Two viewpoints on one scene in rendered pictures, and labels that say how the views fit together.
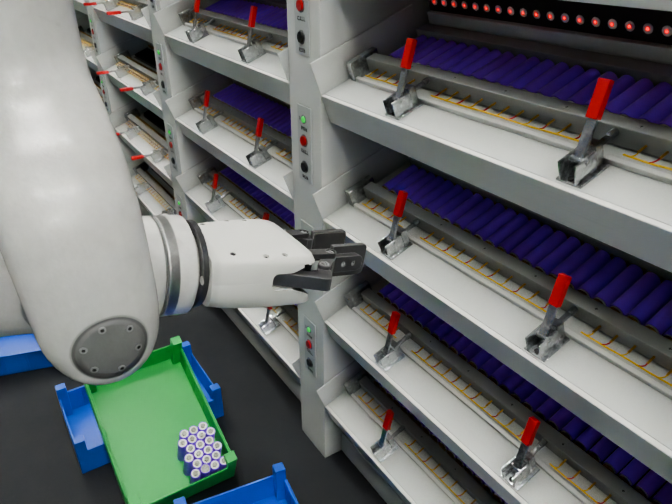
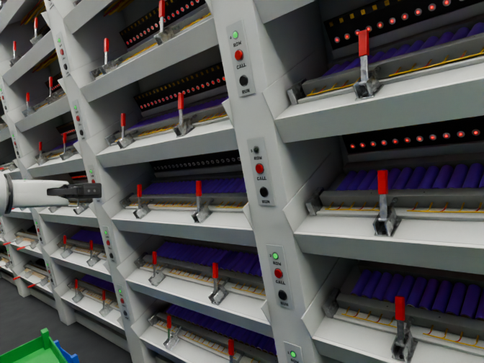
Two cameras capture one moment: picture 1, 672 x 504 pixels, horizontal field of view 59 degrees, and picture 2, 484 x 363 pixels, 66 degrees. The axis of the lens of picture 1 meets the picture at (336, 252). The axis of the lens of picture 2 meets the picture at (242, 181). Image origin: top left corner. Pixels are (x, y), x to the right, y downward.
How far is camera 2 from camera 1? 0.42 m
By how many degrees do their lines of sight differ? 23
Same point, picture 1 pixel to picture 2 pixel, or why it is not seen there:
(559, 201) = (180, 145)
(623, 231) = (199, 143)
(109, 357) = not seen: outside the picture
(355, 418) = (155, 335)
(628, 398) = (232, 220)
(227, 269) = (21, 185)
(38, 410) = not seen: outside the picture
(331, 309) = (127, 271)
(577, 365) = (214, 218)
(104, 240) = not seen: outside the picture
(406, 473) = (184, 349)
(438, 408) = (181, 289)
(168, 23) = (28, 163)
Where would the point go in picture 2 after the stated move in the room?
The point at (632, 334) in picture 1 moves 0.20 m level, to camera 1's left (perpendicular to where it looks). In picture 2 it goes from (231, 196) to (140, 217)
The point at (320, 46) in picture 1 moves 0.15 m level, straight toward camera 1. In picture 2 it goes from (89, 132) to (81, 130)
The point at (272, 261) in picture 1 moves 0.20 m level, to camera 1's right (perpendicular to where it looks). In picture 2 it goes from (45, 182) to (153, 160)
